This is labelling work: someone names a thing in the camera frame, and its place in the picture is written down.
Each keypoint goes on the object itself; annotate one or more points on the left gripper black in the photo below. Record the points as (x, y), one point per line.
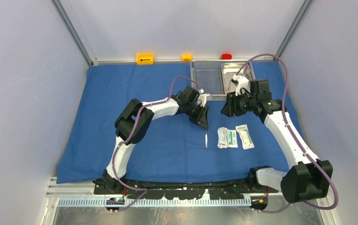
(201, 119)

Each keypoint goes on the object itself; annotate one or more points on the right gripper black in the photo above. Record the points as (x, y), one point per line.
(229, 108)

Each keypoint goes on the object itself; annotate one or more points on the pointed steel tweezers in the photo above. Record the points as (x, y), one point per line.
(206, 139)

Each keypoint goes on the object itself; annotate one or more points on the white gauze roll packet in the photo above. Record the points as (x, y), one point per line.
(222, 137)

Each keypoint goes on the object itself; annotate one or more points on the green white sterile packet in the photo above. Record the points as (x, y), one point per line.
(232, 139)

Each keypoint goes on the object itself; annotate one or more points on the blue surgical wrap cloth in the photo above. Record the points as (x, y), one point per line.
(173, 149)

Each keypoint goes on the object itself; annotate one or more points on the wire mesh steel tray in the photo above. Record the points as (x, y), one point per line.
(207, 74)

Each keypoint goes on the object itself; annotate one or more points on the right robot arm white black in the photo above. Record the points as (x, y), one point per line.
(308, 177)

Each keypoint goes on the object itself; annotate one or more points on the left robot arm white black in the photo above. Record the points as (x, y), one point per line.
(134, 121)

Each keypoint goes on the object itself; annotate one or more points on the red toy block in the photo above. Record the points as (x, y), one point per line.
(226, 56)

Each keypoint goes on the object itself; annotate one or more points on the small orange toy block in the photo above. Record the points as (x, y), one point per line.
(186, 57)

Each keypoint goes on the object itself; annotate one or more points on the yellow toy block large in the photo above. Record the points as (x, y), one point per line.
(145, 59)

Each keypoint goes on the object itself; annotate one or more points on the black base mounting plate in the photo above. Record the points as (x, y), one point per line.
(224, 190)

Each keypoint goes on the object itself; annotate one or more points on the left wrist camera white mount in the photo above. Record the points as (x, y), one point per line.
(203, 98)

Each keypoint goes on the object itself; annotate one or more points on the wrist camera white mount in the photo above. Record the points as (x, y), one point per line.
(203, 98)
(242, 84)

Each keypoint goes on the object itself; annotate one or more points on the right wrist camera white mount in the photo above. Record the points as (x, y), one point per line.
(242, 84)

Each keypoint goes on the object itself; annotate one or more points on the aluminium frame rail right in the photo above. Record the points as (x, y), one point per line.
(300, 15)

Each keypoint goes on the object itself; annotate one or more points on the aluminium front rail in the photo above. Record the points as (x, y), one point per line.
(81, 194)

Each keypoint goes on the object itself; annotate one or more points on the aluminium frame post left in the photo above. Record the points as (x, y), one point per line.
(68, 17)

